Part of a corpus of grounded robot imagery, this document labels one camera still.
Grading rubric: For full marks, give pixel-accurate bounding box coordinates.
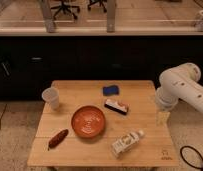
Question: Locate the wooden table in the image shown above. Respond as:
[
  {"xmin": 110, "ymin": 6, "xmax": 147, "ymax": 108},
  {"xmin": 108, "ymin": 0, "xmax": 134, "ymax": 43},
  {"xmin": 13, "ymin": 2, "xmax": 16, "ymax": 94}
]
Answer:
[{"xmin": 28, "ymin": 80, "xmax": 178, "ymax": 167}]

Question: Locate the blue sponge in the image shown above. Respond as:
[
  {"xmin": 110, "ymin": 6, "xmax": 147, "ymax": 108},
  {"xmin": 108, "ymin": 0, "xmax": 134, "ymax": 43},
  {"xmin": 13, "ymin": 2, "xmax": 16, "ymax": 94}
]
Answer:
[{"xmin": 103, "ymin": 85, "xmax": 119, "ymax": 96}]

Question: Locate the black cable on floor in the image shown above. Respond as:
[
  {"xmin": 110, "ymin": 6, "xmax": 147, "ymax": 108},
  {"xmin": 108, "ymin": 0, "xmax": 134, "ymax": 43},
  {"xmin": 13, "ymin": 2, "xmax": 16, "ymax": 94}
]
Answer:
[{"xmin": 179, "ymin": 145, "xmax": 203, "ymax": 171}]

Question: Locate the orange bowl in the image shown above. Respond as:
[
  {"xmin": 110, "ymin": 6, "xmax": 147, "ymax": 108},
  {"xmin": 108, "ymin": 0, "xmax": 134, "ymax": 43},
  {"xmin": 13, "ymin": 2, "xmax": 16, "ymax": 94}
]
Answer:
[{"xmin": 71, "ymin": 106, "xmax": 106, "ymax": 138}]

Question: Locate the white carton bottle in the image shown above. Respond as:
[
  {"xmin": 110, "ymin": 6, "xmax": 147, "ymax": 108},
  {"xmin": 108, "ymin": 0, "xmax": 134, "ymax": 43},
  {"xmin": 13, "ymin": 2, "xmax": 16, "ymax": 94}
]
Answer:
[{"xmin": 111, "ymin": 130, "xmax": 145, "ymax": 157}]

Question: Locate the brown sausage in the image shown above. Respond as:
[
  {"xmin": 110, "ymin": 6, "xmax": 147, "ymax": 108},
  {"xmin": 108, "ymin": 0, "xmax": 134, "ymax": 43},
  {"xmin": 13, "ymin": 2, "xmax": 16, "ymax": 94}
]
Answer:
[{"xmin": 48, "ymin": 129, "xmax": 69, "ymax": 149}]

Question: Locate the translucent plastic cup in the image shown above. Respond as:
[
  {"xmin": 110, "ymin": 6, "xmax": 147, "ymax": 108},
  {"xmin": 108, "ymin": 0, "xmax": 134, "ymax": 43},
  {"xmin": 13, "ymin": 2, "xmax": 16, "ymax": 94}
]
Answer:
[{"xmin": 42, "ymin": 87, "xmax": 59, "ymax": 110}]

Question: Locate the black office chair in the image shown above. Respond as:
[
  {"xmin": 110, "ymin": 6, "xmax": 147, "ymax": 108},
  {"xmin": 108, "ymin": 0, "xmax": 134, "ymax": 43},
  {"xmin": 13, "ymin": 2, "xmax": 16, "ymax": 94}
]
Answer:
[
  {"xmin": 87, "ymin": 0, "xmax": 108, "ymax": 14},
  {"xmin": 52, "ymin": 0, "xmax": 80, "ymax": 20}
]

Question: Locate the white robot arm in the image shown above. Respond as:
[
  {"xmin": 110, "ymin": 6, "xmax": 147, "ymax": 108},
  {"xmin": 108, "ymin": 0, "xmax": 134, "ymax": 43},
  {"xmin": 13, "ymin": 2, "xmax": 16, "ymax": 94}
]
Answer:
[{"xmin": 154, "ymin": 63, "xmax": 203, "ymax": 126}]

